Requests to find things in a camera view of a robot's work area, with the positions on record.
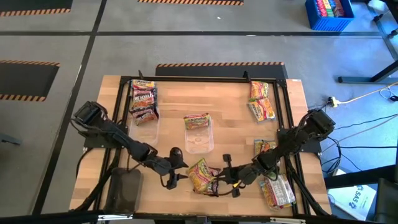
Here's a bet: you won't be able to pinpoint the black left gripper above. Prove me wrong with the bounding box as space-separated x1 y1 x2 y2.
157 147 190 190

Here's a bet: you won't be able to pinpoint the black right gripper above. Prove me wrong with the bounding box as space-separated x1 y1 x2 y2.
217 153 264 198

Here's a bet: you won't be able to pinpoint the green pink lime shrimp pack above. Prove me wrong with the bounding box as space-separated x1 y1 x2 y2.
186 157 218 196
249 80 270 101
264 174 296 208
183 113 212 131

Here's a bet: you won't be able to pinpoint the frosted plastic bin with handles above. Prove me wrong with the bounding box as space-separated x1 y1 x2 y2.
184 119 215 155

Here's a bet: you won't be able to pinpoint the white printed paper bag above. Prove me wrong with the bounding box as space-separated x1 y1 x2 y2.
328 183 377 222

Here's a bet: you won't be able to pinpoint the black floor beam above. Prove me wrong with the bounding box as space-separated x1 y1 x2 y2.
324 164 398 190

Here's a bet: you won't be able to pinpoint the black steel stand leg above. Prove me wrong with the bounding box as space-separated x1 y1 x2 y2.
337 0 398 85

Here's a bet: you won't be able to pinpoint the blue plastic crate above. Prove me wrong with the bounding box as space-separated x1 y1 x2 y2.
304 0 355 32

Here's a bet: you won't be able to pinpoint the grey chair foot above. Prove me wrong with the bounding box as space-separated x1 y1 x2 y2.
0 132 22 147

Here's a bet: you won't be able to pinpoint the colourful boxed packets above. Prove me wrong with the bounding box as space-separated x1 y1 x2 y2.
314 0 346 18

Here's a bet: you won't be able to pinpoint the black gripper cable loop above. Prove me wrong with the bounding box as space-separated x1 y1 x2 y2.
214 183 240 198

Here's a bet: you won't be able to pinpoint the black aluminium rig frame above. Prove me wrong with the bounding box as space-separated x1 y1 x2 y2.
70 70 332 218

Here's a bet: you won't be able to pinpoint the black power cable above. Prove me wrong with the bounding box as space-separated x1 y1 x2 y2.
320 113 398 175

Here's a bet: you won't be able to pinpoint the beige extension cable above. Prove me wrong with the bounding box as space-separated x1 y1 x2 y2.
338 82 398 104

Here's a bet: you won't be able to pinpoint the white coiled cable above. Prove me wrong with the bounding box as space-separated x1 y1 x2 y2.
379 86 397 101

